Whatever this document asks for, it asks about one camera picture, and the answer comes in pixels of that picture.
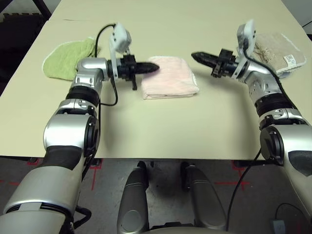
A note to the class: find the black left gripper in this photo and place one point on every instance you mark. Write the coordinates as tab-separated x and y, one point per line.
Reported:
125	68

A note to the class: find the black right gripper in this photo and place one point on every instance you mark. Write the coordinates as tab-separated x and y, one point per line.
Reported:
226	64

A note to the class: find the pink terry towel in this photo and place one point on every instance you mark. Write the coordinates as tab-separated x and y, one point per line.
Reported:
168	78

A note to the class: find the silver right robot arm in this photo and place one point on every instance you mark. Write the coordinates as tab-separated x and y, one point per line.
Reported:
287	126

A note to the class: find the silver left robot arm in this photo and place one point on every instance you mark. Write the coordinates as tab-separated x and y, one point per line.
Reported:
65	131

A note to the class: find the beige terry towel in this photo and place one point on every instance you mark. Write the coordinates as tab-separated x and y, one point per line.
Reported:
275	51

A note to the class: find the green terry towel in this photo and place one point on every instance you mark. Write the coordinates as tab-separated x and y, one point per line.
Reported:
65	58

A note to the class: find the grey robot left leg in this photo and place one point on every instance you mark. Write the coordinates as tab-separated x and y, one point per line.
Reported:
134	200

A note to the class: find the grey robot leg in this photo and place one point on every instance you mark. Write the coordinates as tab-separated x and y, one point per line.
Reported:
134	200
207	200

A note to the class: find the black foam floor mats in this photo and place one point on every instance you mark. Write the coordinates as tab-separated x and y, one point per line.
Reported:
14	39

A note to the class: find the grey robot right leg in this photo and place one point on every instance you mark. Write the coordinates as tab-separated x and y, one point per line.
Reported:
207	200

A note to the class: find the beige robot torso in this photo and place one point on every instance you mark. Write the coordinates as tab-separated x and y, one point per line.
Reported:
173	230

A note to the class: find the grey power adapter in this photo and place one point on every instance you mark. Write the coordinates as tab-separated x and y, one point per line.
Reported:
278	226

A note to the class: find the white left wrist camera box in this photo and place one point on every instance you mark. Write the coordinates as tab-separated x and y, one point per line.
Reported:
119	39

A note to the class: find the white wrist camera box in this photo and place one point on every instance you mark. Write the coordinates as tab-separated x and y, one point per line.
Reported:
246	36
119	39

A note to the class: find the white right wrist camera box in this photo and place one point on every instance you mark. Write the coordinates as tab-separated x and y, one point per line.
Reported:
246	36

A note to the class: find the side table with black frame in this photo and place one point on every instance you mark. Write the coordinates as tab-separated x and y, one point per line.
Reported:
45	8

